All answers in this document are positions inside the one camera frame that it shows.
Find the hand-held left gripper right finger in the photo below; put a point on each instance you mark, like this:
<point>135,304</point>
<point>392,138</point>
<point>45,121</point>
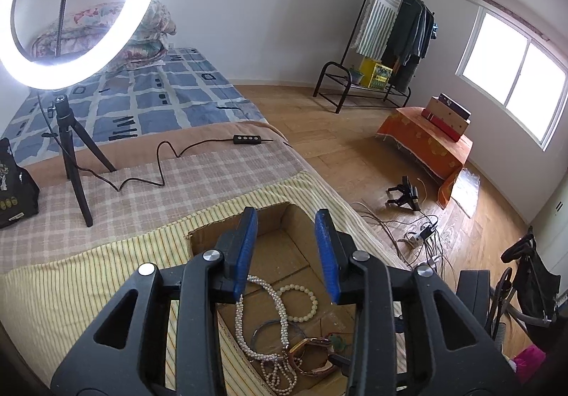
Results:
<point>328,258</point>

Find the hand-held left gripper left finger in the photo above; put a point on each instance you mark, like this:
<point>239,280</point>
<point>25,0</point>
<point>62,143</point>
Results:
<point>246,254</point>

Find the black bangle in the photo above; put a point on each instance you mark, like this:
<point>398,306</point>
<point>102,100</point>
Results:
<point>259,329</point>

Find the brown leather wristwatch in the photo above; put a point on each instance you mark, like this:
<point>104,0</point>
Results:
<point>310,371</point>

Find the checked beige bedsheet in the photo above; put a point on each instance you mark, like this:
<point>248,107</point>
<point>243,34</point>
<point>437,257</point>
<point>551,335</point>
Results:
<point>177,201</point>

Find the white power strip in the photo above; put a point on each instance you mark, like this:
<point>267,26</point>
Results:
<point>417,238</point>

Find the black device on floor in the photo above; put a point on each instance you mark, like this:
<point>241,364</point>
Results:
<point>406,196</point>

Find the orange cloth covered table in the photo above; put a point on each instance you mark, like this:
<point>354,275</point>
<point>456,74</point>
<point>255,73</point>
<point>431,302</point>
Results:
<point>426,147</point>

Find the black case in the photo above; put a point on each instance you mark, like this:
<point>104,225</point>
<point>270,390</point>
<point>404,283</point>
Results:
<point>472,294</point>

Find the clear plastic sheet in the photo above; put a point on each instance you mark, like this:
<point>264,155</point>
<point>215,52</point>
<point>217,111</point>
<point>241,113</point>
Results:
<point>468,192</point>

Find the yellow striped cloth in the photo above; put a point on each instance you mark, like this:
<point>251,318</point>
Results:
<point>88,263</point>

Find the red box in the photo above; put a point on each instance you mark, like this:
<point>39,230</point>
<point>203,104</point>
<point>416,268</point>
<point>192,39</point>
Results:
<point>439,124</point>

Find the black clothes rack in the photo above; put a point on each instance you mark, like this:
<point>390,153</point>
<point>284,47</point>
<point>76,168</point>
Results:
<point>326,81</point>

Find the small green pot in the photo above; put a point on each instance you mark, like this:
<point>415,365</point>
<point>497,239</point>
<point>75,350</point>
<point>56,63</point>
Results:
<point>356,77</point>

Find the tan cardboard box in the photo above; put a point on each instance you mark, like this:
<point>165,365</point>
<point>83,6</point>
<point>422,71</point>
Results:
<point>429,105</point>

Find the blue patterned bedsheet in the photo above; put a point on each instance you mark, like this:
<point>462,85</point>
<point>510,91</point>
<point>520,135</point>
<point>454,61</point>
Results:
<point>146,99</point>

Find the yellow box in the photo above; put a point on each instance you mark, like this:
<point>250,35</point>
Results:
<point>375,74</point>

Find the black tripod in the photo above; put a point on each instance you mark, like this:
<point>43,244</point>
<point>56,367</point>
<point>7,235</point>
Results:
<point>73,161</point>

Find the dark flat box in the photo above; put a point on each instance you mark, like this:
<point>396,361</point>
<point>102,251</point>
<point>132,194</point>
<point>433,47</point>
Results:
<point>455,107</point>

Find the black cart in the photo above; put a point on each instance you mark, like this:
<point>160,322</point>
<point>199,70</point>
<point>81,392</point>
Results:
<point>537,280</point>

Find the pink object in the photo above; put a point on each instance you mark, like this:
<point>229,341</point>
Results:
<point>530,362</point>

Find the dark hanging clothes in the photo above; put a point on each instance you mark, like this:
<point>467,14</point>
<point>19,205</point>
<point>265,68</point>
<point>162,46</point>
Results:
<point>410,36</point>

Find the folded floral quilt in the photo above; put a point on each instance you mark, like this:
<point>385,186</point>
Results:
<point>151,36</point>

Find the black snack bag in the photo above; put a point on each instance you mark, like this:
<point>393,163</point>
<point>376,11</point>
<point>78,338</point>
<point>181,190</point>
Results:
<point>13,196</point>

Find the striped towel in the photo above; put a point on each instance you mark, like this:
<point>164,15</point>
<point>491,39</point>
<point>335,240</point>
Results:
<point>381,19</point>

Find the blue hanging item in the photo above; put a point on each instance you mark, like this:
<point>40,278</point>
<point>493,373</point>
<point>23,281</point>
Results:
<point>435,30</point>

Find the window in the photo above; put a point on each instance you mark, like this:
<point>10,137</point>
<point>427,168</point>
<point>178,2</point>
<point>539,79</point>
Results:
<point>514,72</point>

